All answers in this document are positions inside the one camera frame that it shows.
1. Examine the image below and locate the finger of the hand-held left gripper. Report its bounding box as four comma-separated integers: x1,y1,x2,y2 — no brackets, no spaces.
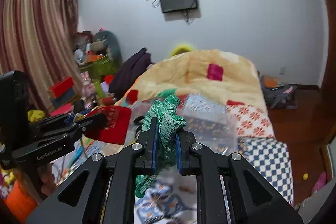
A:
56,112,108,143
29,114,78,135

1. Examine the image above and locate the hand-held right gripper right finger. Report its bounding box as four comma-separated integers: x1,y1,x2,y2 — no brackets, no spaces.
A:
175,131,305,224

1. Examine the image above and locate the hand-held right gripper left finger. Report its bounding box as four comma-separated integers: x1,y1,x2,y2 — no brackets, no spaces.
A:
26,117,158,224

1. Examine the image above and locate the red cloth pouch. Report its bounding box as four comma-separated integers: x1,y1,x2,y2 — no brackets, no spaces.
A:
84,105,132,146

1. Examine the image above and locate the green knit sock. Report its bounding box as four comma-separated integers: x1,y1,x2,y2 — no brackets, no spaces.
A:
135,93,187,198

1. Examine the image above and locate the clear plastic bag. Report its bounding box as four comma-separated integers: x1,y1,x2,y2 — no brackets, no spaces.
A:
126,93,239,188

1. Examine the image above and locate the person's left hand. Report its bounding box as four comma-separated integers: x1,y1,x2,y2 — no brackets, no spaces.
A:
39,163,58,196

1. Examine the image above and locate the yellow cloth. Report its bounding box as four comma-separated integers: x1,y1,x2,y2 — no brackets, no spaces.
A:
28,109,47,122

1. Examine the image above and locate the red box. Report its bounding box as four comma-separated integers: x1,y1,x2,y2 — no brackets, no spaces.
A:
48,77,75,98

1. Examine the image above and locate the pink bunny plush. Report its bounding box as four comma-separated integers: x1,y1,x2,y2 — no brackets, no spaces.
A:
80,71,96,96

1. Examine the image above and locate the green cardboard box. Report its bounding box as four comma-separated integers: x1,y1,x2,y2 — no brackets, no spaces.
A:
80,55,118,83

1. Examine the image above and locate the dark purple garment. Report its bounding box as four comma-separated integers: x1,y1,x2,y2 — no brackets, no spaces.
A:
109,48,155,99

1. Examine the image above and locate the striped red curtain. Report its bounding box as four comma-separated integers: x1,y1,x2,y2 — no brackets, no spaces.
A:
0,0,85,114

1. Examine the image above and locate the grey-green plush toy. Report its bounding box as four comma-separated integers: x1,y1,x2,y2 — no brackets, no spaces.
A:
93,30,123,67

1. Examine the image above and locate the orange cushion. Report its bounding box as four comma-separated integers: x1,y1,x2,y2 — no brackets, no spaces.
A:
5,179,38,222

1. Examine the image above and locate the patchwork blanket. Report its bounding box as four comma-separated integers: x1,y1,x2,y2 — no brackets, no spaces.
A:
52,49,294,224

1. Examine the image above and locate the yellow plush toy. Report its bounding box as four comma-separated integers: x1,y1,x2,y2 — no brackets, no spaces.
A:
169,43,196,58

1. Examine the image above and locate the grey backpack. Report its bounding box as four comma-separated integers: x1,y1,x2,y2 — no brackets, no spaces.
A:
260,75,297,110

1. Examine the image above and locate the pink cloth item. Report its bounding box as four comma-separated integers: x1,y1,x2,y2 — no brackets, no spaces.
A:
312,171,327,193

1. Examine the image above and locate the black television cable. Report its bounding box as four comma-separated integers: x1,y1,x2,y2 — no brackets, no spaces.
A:
183,9,195,25

